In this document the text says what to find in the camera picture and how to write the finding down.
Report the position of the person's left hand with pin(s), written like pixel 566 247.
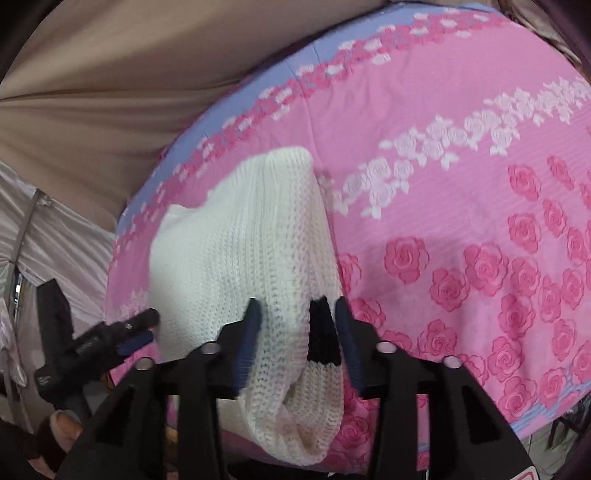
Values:
pixel 64 431

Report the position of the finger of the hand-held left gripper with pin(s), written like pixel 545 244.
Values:
pixel 136 321
pixel 136 342

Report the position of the pink floral bedsheet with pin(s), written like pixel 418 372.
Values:
pixel 461 194

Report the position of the grey metal rod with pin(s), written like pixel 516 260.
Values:
pixel 27 226

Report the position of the white red black knit sweater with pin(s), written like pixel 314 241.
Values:
pixel 258 258

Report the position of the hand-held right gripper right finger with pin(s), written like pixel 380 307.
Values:
pixel 347 344

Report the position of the beige backdrop cloth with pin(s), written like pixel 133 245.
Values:
pixel 129 92

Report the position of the white satin curtain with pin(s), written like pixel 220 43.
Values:
pixel 60 249

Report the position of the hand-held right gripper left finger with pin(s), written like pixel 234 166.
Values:
pixel 249 333

